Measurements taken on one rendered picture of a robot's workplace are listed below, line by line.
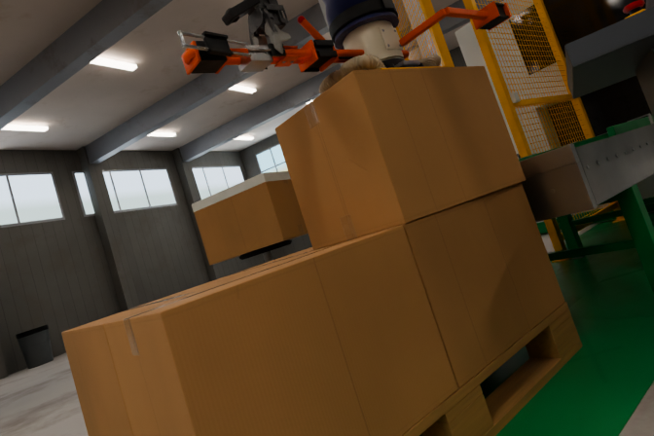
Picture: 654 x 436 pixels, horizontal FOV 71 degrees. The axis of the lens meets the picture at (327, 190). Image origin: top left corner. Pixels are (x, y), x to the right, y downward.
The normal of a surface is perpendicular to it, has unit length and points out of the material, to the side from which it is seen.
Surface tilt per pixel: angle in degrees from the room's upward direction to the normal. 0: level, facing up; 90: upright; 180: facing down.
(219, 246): 90
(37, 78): 90
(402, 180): 90
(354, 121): 90
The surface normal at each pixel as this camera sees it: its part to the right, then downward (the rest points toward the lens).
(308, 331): 0.59, -0.26
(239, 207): -0.48, 0.07
